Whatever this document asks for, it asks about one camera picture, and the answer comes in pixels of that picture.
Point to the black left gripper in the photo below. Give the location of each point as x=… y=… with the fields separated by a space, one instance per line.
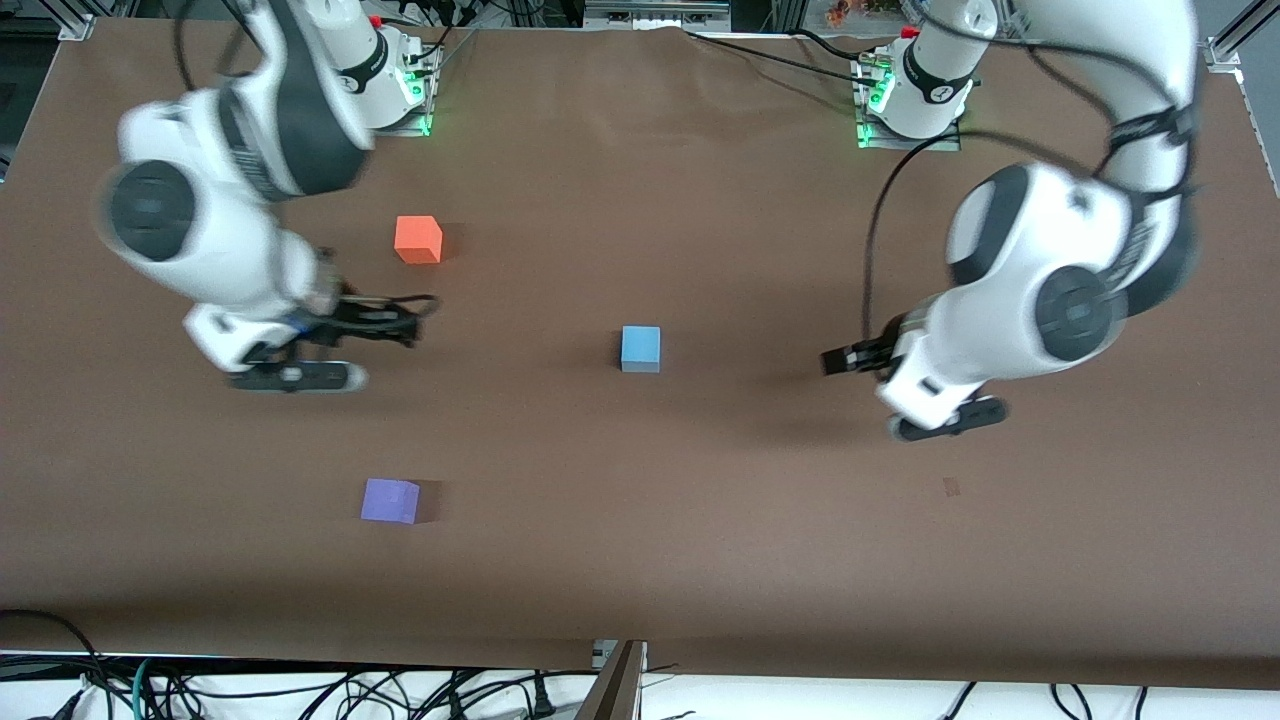
x=866 y=357

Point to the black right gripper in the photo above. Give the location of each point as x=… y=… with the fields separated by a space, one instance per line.
x=358 y=317

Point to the blue foam block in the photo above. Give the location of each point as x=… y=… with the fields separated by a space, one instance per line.
x=640 y=348

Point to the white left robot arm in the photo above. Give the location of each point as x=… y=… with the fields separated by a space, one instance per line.
x=1030 y=280

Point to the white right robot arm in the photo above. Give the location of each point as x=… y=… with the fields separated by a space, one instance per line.
x=200 y=230

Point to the orange foam block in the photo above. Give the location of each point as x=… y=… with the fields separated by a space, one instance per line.
x=418 y=240

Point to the purple foam block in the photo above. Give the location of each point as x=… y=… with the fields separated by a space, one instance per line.
x=390 y=500

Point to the brown paper table cover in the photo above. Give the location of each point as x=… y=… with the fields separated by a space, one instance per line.
x=700 y=500

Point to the grey metal box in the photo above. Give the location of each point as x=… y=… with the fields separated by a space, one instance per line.
x=655 y=12

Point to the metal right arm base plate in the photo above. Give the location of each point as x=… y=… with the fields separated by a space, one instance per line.
x=425 y=100

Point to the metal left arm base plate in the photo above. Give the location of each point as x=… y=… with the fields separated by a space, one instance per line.
x=950 y=140

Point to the aluminium frame post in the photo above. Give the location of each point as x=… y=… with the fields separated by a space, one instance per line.
x=615 y=685

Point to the aluminium corner bracket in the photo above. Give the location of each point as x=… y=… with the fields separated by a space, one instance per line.
x=78 y=28
x=1222 y=55

